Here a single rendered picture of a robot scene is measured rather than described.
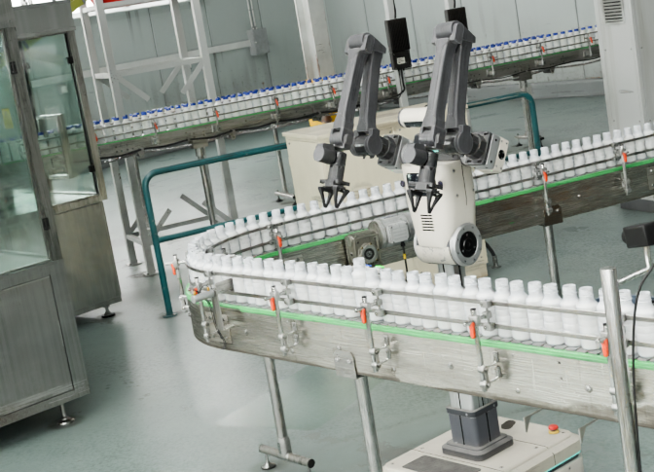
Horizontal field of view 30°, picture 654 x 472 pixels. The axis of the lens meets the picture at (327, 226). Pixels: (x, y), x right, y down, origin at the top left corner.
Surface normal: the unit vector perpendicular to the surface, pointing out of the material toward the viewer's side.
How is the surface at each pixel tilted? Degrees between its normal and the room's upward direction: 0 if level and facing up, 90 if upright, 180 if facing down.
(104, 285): 90
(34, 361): 90
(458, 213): 101
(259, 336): 90
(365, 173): 90
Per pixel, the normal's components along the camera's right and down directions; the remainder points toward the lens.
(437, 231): -0.74, 0.24
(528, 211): 0.40, 0.11
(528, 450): -0.16, -0.97
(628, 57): -0.91, 0.22
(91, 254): 0.65, 0.04
